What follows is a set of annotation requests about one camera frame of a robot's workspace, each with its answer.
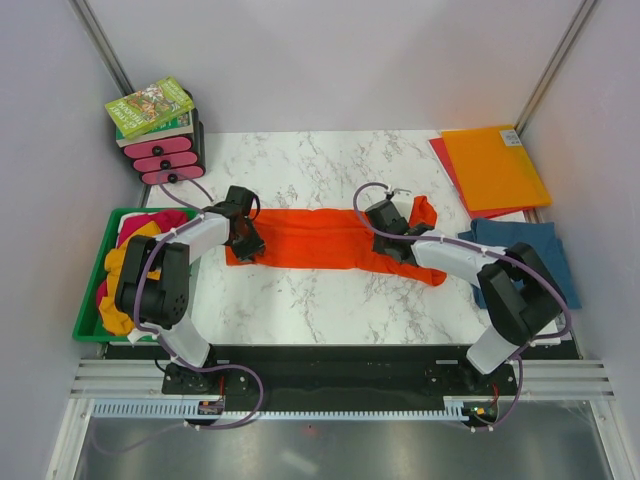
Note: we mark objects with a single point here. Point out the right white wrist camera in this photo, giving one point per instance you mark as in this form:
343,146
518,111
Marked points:
403,201

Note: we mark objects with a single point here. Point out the left aluminium corner post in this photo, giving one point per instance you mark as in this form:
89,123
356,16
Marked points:
100,40

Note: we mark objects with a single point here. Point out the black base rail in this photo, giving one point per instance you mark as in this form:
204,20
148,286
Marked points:
351,378

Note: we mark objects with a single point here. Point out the light green book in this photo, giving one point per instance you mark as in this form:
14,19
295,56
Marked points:
146,109

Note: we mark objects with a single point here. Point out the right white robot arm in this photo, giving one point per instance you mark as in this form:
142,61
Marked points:
521,296

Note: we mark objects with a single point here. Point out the folded blue t shirt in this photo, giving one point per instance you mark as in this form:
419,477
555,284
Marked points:
541,236

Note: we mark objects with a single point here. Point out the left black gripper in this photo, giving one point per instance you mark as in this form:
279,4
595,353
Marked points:
256,246

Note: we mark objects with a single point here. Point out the black pink drawer unit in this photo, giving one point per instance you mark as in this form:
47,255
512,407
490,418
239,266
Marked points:
170,159

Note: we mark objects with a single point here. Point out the green plastic bin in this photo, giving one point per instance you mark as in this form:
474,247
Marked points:
89,327

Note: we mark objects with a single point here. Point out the magenta t shirt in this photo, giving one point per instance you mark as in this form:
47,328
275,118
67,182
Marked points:
170,218

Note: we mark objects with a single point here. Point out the aluminium corner post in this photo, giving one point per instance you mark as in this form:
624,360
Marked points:
566,44
100,40

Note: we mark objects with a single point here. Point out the dark green book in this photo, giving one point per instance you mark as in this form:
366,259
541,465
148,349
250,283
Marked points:
182,125

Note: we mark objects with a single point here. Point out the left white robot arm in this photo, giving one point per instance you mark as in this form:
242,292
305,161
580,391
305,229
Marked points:
154,284

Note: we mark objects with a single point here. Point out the red plastic folder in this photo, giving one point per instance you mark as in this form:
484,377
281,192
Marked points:
439,147

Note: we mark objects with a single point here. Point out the yellow t shirt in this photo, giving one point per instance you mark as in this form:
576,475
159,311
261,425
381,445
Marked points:
103,299

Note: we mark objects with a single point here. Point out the orange plastic folder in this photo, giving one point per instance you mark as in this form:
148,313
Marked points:
494,169

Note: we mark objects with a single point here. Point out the right aluminium corner post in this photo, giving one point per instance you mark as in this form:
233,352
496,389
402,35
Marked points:
566,44

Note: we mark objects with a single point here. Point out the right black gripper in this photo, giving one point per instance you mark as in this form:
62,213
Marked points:
377,246

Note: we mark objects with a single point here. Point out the orange t shirt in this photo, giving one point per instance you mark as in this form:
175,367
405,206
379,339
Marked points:
328,239

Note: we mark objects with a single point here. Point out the white slotted cable duct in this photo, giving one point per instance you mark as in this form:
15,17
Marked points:
192,409

